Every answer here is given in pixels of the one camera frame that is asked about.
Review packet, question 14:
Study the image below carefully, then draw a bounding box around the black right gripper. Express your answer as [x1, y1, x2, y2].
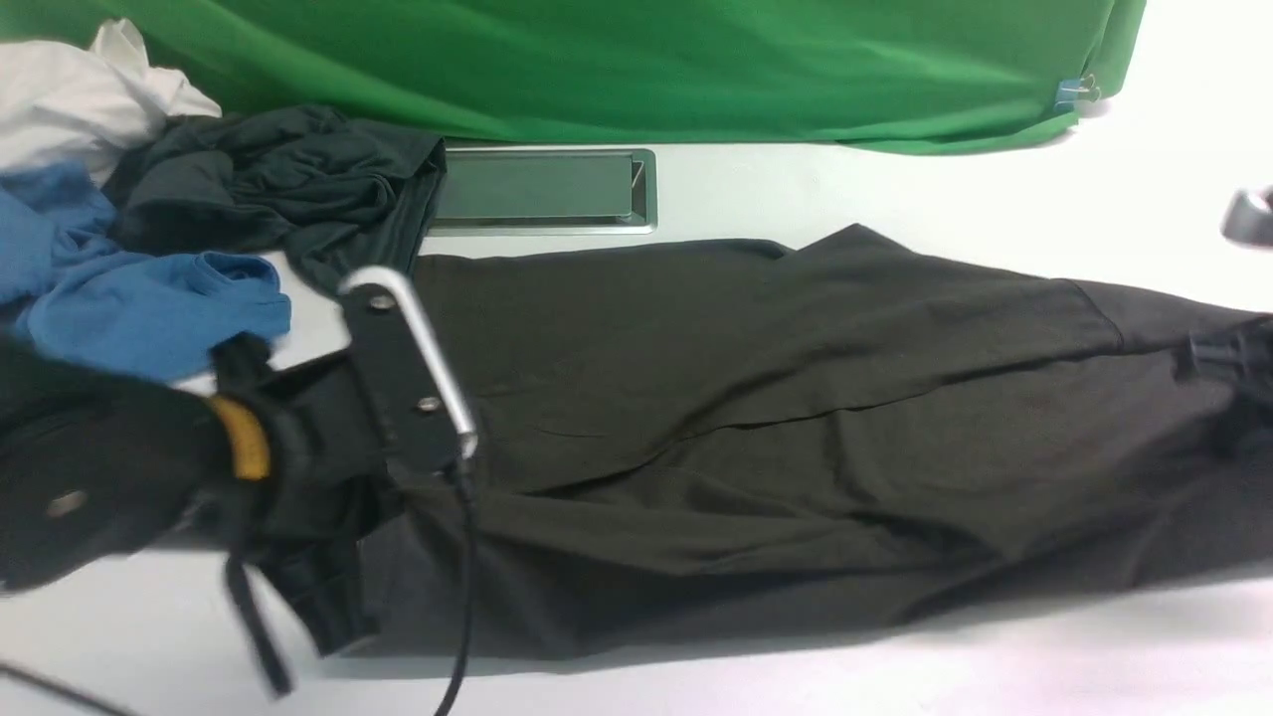
[1175, 186, 1272, 448]

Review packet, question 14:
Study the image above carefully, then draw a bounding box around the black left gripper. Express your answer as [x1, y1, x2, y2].
[209, 333, 468, 657]

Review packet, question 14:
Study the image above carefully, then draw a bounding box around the dark gray long-sleeve top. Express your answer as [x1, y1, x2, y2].
[414, 224, 1270, 660]

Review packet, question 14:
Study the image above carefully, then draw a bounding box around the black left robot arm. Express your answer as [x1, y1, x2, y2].
[3, 335, 474, 662]

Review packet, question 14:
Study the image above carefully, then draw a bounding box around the dark teal crumpled garment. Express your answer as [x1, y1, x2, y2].
[103, 104, 449, 296]

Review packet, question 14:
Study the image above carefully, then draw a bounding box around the blue crumpled garment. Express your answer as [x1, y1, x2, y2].
[1, 162, 292, 382]

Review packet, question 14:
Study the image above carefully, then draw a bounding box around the blue binder clip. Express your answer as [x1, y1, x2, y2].
[1053, 74, 1102, 113]

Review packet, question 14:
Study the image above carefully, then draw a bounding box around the green backdrop cloth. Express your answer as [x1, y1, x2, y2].
[3, 1, 1147, 155]

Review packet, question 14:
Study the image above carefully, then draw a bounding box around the white crumpled garment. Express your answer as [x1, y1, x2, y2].
[1, 19, 222, 186]

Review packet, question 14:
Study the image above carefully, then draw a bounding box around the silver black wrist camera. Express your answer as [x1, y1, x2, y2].
[339, 265, 477, 485]

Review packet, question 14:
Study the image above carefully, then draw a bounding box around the black camera cable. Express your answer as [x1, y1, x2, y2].
[0, 462, 477, 716]

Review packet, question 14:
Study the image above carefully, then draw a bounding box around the metal table cable hatch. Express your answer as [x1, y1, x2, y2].
[429, 147, 658, 237]

